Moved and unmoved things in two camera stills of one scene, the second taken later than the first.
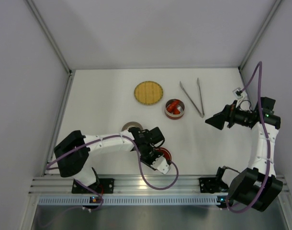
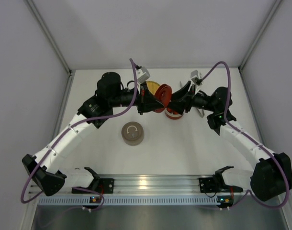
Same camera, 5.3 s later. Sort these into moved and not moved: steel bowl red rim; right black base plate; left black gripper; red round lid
Moved: left black gripper; red round lid
Not moved: right black base plate; steel bowl red rim
